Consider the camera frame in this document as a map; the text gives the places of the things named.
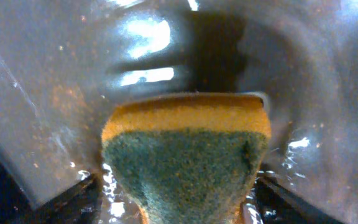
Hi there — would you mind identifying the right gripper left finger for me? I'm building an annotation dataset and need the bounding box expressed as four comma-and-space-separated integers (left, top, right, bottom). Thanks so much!
0, 163, 101, 224

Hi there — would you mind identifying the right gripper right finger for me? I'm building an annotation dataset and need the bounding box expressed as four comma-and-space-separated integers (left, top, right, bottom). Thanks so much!
242, 177, 343, 224

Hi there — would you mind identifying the green yellow sponge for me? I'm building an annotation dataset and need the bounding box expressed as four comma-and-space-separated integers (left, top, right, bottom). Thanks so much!
101, 93, 271, 223

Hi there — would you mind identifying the black water tray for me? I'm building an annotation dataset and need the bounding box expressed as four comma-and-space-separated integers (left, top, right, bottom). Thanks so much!
0, 0, 358, 223

